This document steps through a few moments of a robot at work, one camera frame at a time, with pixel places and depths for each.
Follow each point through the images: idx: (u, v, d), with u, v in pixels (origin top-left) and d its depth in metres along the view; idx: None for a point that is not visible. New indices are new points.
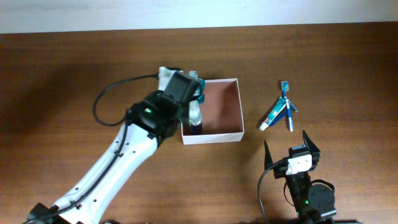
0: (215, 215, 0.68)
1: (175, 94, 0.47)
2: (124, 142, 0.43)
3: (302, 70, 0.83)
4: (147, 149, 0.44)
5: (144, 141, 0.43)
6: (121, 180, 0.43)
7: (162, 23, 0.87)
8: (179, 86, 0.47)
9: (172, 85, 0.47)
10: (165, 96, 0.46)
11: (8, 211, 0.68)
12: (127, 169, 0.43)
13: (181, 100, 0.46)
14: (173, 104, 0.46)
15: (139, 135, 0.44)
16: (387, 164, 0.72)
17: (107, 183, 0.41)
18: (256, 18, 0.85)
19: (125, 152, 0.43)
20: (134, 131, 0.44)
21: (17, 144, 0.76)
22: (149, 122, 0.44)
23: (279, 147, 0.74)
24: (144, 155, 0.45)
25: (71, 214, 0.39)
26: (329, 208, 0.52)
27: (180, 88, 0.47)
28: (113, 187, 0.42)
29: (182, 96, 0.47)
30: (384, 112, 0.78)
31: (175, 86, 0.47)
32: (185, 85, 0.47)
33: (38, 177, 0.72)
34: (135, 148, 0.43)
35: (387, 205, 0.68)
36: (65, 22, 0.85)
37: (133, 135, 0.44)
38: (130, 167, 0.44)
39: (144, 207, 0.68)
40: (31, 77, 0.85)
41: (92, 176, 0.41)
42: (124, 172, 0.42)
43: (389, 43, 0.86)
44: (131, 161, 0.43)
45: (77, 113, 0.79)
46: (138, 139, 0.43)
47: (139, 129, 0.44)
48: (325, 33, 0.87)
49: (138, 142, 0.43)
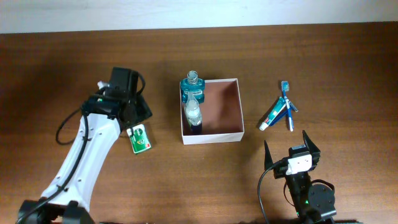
0: (216, 215, 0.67)
1: (119, 86, 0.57)
2: (88, 129, 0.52)
3: (301, 70, 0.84)
4: (109, 129, 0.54)
5: (105, 123, 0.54)
6: (99, 160, 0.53)
7: (162, 22, 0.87)
8: (121, 78, 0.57)
9: (116, 79, 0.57)
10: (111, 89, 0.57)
11: (5, 211, 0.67)
12: (101, 149, 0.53)
13: (127, 89, 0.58)
14: (120, 93, 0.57)
15: (99, 119, 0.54)
16: (387, 164, 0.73)
17: (86, 163, 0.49)
18: (255, 18, 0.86)
19: (92, 135, 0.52)
20: (94, 117, 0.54)
21: (14, 143, 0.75)
22: (104, 107, 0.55)
23: (280, 147, 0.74)
24: (109, 135, 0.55)
25: (61, 198, 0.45)
26: (329, 208, 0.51)
27: (122, 79, 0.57)
28: (94, 165, 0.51)
29: (127, 86, 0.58)
30: (383, 113, 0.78)
31: (117, 79, 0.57)
32: (125, 76, 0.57)
33: (37, 177, 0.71)
34: (100, 130, 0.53)
35: (386, 205, 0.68)
36: (64, 21, 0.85)
37: (94, 121, 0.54)
38: (102, 147, 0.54)
39: (143, 207, 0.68)
40: (30, 75, 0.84)
41: (69, 163, 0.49)
42: (100, 150, 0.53)
43: (387, 45, 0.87)
44: (100, 142, 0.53)
45: (76, 112, 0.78)
46: (100, 122, 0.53)
47: (98, 115, 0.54)
48: (324, 35, 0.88)
49: (99, 125, 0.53)
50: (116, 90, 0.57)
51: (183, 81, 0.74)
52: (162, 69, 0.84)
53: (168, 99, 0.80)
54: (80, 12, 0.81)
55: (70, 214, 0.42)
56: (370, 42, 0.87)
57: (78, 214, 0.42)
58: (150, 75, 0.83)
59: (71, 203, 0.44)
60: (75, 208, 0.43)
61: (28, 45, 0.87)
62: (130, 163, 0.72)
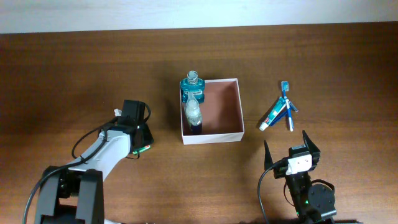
0: (216, 215, 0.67)
1: (130, 114, 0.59)
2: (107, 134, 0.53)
3: (301, 70, 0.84)
4: (125, 140, 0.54)
5: (122, 132, 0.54)
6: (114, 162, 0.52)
7: (162, 22, 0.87)
8: (132, 107, 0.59)
9: (126, 108, 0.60)
10: (123, 117, 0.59)
11: (5, 211, 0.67)
12: (117, 152, 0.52)
13: (137, 117, 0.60)
14: (131, 120, 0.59)
15: (117, 130, 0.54)
16: (387, 164, 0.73)
17: (106, 153, 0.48)
18: (255, 18, 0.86)
19: (111, 137, 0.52)
20: (111, 130, 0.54)
21: (15, 143, 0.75)
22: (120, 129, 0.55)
23: (280, 147, 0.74)
24: (124, 145, 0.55)
25: (80, 167, 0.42)
26: (329, 208, 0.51)
27: (132, 108, 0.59)
28: (111, 160, 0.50)
29: (137, 114, 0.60)
30: (384, 113, 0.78)
31: (129, 109, 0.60)
32: (137, 106, 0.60)
33: (37, 177, 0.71)
34: (119, 135, 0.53)
35: (386, 205, 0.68)
36: (64, 22, 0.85)
37: (112, 130, 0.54)
38: (118, 151, 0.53)
39: (143, 207, 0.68)
40: (30, 76, 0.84)
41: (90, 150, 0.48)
42: (117, 151, 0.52)
43: (387, 45, 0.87)
44: (117, 145, 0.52)
45: (77, 112, 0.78)
46: (118, 130, 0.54)
47: (115, 130, 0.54)
48: (324, 35, 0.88)
49: (119, 132, 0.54)
50: (127, 118, 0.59)
51: (183, 81, 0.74)
52: (162, 69, 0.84)
53: (168, 101, 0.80)
54: (79, 13, 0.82)
55: (89, 175, 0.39)
56: (369, 42, 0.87)
57: (98, 175, 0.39)
58: (150, 75, 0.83)
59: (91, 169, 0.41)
60: (94, 172, 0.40)
61: (29, 46, 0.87)
62: (130, 163, 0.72)
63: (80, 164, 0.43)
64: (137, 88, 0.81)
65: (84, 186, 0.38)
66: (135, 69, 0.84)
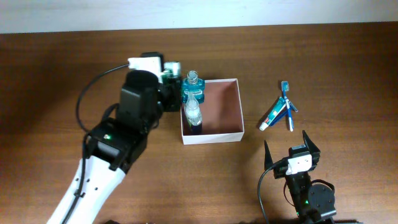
0: (216, 215, 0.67)
1: (130, 111, 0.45)
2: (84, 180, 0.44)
3: (302, 70, 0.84)
4: (109, 183, 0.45)
5: (104, 176, 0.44)
6: (96, 209, 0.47)
7: (162, 22, 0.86)
8: (132, 102, 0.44)
9: (126, 102, 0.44)
10: (122, 114, 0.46)
11: (6, 210, 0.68)
12: (97, 203, 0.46)
13: (139, 116, 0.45)
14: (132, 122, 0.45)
15: (100, 167, 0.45)
16: (387, 164, 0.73)
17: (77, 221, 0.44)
18: (255, 18, 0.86)
19: (86, 191, 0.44)
20: (92, 165, 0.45)
21: (15, 142, 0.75)
22: (112, 148, 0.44)
23: (280, 147, 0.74)
24: (109, 188, 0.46)
25: None
26: (329, 208, 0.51)
27: (133, 104, 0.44)
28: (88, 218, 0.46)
29: (140, 110, 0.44)
30: (383, 113, 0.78)
31: (128, 102, 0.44)
32: (137, 99, 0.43)
33: (37, 177, 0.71)
34: (96, 186, 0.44)
35: (386, 205, 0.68)
36: (64, 21, 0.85)
37: (91, 169, 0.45)
38: (99, 200, 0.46)
39: (143, 207, 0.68)
40: (29, 75, 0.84)
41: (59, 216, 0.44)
42: (95, 205, 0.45)
43: (387, 45, 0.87)
44: (94, 199, 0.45)
45: (77, 112, 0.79)
46: (99, 173, 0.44)
47: (101, 161, 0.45)
48: (324, 35, 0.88)
49: (98, 179, 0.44)
50: (127, 116, 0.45)
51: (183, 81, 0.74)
52: None
53: None
54: (79, 13, 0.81)
55: None
56: (369, 42, 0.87)
57: None
58: None
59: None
60: None
61: (28, 45, 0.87)
62: None
63: None
64: None
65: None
66: None
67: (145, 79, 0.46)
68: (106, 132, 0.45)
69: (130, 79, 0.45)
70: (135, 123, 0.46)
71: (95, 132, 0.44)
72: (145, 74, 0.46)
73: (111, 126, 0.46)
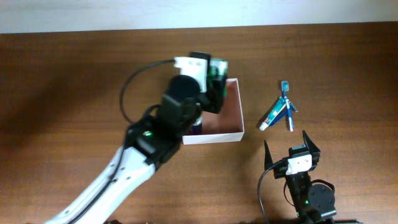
0: (216, 215, 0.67)
1: (169, 116, 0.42)
2: (119, 167, 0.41)
3: (302, 70, 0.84)
4: (142, 175, 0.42)
5: (138, 168, 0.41)
6: (116, 205, 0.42)
7: (162, 22, 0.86)
8: (171, 106, 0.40)
9: (165, 104, 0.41)
10: (161, 116, 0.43)
11: (7, 211, 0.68)
12: (126, 192, 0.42)
13: (178, 121, 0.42)
14: (171, 126, 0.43)
15: (135, 159, 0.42)
16: (387, 164, 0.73)
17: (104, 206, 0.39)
18: (256, 18, 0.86)
19: (119, 177, 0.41)
20: (129, 156, 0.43)
21: (15, 143, 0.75)
22: (149, 145, 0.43)
23: (280, 147, 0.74)
24: (138, 180, 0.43)
25: None
26: (329, 208, 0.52)
27: (172, 107, 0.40)
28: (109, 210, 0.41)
29: (179, 116, 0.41)
30: (384, 113, 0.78)
31: (167, 107, 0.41)
32: (177, 107, 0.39)
33: (37, 177, 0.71)
34: (130, 173, 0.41)
35: (386, 205, 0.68)
36: (64, 22, 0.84)
37: (128, 158, 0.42)
38: (129, 189, 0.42)
39: (143, 207, 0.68)
40: (29, 76, 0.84)
41: (86, 198, 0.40)
42: (124, 193, 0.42)
43: (387, 45, 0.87)
44: (125, 188, 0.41)
45: (77, 112, 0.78)
46: (134, 164, 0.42)
47: (137, 155, 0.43)
48: (324, 35, 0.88)
49: (133, 168, 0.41)
50: (166, 119, 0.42)
51: None
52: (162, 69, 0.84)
53: None
54: (79, 13, 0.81)
55: None
56: (370, 42, 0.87)
57: None
58: (150, 76, 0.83)
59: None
60: None
61: (28, 45, 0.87)
62: None
63: None
64: (137, 88, 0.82)
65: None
66: (135, 70, 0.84)
67: (191, 88, 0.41)
68: (146, 129, 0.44)
69: (175, 83, 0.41)
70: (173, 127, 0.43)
71: (135, 127, 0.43)
72: (191, 81, 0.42)
73: (149, 125, 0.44)
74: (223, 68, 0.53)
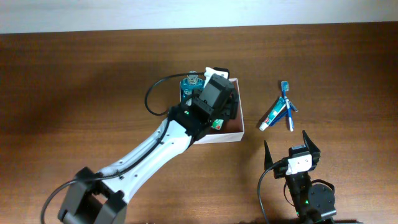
0: (216, 215, 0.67)
1: (208, 99, 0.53)
2: (165, 133, 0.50)
3: (302, 70, 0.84)
4: (183, 144, 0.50)
5: (181, 135, 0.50)
6: (157, 167, 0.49)
7: (163, 23, 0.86)
8: (212, 93, 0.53)
9: (206, 92, 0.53)
10: (200, 100, 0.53)
11: (7, 211, 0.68)
12: (166, 157, 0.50)
13: (213, 106, 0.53)
14: (206, 109, 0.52)
15: (178, 129, 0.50)
16: (387, 165, 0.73)
17: (152, 162, 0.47)
18: (256, 18, 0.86)
19: (165, 140, 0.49)
20: (173, 126, 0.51)
21: (15, 142, 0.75)
22: (188, 122, 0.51)
23: (280, 147, 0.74)
24: (177, 149, 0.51)
25: (113, 181, 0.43)
26: (329, 208, 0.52)
27: (211, 94, 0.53)
28: (153, 168, 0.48)
29: (216, 101, 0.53)
30: (384, 113, 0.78)
31: (208, 93, 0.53)
32: (217, 93, 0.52)
33: (37, 177, 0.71)
34: (175, 139, 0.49)
35: (386, 205, 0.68)
36: (64, 22, 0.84)
37: (173, 128, 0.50)
38: (168, 155, 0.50)
39: (143, 207, 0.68)
40: (30, 75, 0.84)
41: (137, 154, 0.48)
42: (165, 157, 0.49)
43: (388, 45, 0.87)
44: (168, 150, 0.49)
45: (77, 112, 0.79)
46: (178, 132, 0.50)
47: (179, 126, 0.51)
48: (324, 35, 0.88)
49: (176, 134, 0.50)
50: (204, 103, 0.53)
51: (183, 81, 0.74)
52: (162, 69, 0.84)
53: (168, 101, 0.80)
54: (79, 13, 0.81)
55: (114, 201, 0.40)
56: (370, 42, 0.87)
57: (120, 208, 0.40)
58: (150, 75, 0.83)
59: (117, 195, 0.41)
60: (120, 201, 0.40)
61: (28, 45, 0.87)
62: None
63: (115, 177, 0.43)
64: (137, 88, 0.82)
65: (103, 212, 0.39)
66: (135, 70, 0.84)
67: (227, 82, 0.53)
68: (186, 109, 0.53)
69: (215, 76, 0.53)
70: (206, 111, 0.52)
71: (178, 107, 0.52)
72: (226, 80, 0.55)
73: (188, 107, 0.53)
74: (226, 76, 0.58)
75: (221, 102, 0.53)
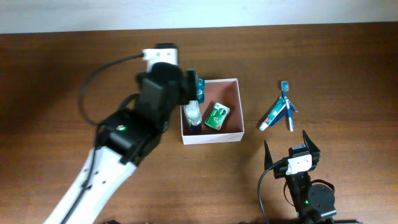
0: (216, 215, 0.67)
1: (150, 102, 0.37)
2: (91, 173, 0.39)
3: (301, 70, 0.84)
4: (120, 177, 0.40)
5: (115, 168, 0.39)
6: (101, 205, 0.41)
7: (163, 23, 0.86)
8: (153, 91, 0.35)
9: (145, 90, 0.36)
10: (140, 104, 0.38)
11: (7, 211, 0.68)
12: (106, 195, 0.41)
13: (160, 109, 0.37)
14: (150, 116, 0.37)
15: (110, 161, 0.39)
16: (387, 164, 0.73)
17: (83, 212, 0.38)
18: (256, 19, 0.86)
19: (93, 182, 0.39)
20: (102, 157, 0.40)
21: (15, 143, 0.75)
22: (124, 142, 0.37)
23: (280, 147, 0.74)
24: (118, 182, 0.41)
25: None
26: (329, 208, 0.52)
27: (152, 93, 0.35)
28: (92, 213, 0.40)
29: (161, 102, 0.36)
30: (384, 113, 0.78)
31: (147, 93, 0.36)
32: (160, 88, 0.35)
33: (37, 177, 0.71)
34: (106, 178, 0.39)
35: (386, 205, 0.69)
36: (64, 22, 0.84)
37: (102, 161, 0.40)
38: (108, 192, 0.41)
39: (144, 207, 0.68)
40: (30, 75, 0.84)
41: (63, 206, 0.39)
42: (104, 195, 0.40)
43: (387, 45, 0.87)
44: (103, 192, 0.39)
45: (77, 112, 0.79)
46: (109, 167, 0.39)
47: (111, 153, 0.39)
48: (324, 35, 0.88)
49: (108, 172, 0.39)
50: (145, 107, 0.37)
51: None
52: None
53: None
54: (79, 13, 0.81)
55: None
56: (370, 42, 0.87)
57: None
58: None
59: None
60: None
61: (28, 45, 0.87)
62: None
63: None
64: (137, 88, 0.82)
65: None
66: (135, 70, 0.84)
67: (172, 71, 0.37)
68: (120, 123, 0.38)
69: (154, 67, 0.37)
70: (152, 118, 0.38)
71: (109, 122, 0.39)
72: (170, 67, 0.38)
73: (128, 116, 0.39)
74: (175, 56, 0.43)
75: (171, 101, 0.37)
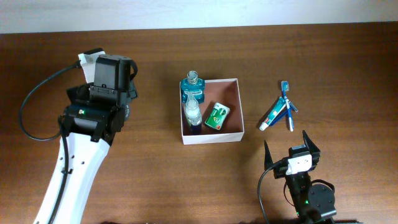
0: (216, 215, 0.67)
1: (107, 83, 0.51)
2: (69, 158, 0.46)
3: (301, 70, 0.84)
4: (94, 154, 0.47)
5: (88, 148, 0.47)
6: (87, 186, 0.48)
7: (163, 23, 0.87)
8: (107, 71, 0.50)
9: (100, 73, 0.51)
10: (97, 88, 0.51)
11: (7, 211, 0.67)
12: (89, 175, 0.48)
13: (116, 85, 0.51)
14: (109, 92, 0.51)
15: (81, 143, 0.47)
16: (387, 165, 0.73)
17: (73, 192, 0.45)
18: (256, 18, 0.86)
19: (73, 165, 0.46)
20: (74, 142, 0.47)
21: (14, 143, 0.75)
22: (89, 120, 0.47)
23: (280, 147, 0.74)
24: (95, 161, 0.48)
25: None
26: (329, 208, 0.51)
27: (107, 73, 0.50)
28: (82, 193, 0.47)
29: (114, 79, 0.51)
30: (384, 113, 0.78)
31: (102, 74, 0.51)
32: (111, 68, 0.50)
33: (37, 177, 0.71)
34: (83, 158, 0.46)
35: (387, 205, 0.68)
36: (64, 22, 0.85)
37: (74, 146, 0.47)
38: (91, 172, 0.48)
39: (143, 207, 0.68)
40: (29, 75, 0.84)
41: (53, 193, 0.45)
42: (87, 175, 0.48)
43: (387, 45, 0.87)
44: (84, 172, 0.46)
45: None
46: (82, 149, 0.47)
47: (80, 135, 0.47)
48: (324, 35, 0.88)
49: (83, 152, 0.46)
50: (103, 88, 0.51)
51: (183, 81, 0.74)
52: (162, 69, 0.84)
53: (168, 100, 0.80)
54: (79, 13, 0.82)
55: None
56: (370, 41, 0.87)
57: None
58: (150, 75, 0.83)
59: None
60: None
61: (28, 45, 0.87)
62: (131, 163, 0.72)
63: None
64: (137, 88, 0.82)
65: None
66: None
67: (119, 57, 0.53)
68: (80, 107, 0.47)
69: (102, 56, 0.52)
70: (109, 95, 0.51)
71: (69, 109, 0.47)
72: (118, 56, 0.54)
73: (87, 102, 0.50)
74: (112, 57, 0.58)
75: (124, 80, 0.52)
